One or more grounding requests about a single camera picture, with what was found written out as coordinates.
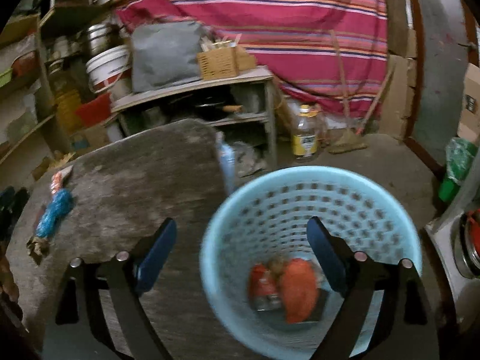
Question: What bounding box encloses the pan with wooden handle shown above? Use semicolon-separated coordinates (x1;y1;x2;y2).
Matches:
195;101;241;116

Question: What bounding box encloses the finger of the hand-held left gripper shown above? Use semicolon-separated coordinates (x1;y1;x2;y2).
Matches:
0;187;30;242

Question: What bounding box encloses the grey cloth cover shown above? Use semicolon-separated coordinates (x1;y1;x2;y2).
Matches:
130;20;211;92

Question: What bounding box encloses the grey door wooden frame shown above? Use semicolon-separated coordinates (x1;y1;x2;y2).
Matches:
405;0;475;166

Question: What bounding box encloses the steel pot red handle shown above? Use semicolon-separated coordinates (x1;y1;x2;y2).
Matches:
452;210;480;278

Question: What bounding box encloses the yellow oil jug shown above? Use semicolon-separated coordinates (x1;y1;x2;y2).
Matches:
56;90;83;134

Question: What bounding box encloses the red snack packet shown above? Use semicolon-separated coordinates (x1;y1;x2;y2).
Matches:
249;264;281;310

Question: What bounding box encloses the woven utensil basket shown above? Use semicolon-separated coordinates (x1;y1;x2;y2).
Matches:
196;35;256;80

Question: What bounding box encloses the steel stock pot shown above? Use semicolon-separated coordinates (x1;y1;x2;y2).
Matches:
84;22;122;59

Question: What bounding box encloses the white appliance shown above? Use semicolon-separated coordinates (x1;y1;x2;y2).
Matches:
424;180;480;331

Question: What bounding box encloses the torn brown paper piece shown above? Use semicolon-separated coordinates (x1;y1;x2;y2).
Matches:
26;234;49;259

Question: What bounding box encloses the clear oil bottle yellow label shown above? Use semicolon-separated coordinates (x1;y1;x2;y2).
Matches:
292;104;325;163

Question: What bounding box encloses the white plastic bucket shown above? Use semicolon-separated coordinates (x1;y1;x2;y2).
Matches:
85;45;132;94

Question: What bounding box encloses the blue plastic bag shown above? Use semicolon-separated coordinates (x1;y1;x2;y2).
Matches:
34;188;74;239

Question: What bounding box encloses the wooden shelf unit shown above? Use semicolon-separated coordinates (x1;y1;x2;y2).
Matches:
0;0;113;166

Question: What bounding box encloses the green plastic bag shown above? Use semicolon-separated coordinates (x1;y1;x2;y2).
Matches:
438;137;479;203

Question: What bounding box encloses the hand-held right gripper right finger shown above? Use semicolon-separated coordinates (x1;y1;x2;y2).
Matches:
306;216;441;360

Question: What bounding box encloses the light blue plastic basket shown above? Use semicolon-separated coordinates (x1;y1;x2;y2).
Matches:
199;166;424;359

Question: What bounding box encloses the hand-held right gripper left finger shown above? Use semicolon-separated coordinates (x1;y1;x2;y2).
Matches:
41;217;178;360

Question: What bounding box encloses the flat cardboard stack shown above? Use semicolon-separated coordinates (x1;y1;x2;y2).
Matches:
379;30;419;141

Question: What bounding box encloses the large printed cardboard box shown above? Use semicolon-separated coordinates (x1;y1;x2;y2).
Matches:
457;64;480;139

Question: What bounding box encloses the red striped cloth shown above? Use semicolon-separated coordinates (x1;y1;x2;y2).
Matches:
103;0;389;117

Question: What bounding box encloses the broom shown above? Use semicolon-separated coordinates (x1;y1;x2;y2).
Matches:
328;30;394;154

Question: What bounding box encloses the orange clear wrapper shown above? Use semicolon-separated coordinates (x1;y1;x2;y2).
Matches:
50;166;74;194

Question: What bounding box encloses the orange snack packet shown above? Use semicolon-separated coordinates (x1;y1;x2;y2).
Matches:
279;258;319;323

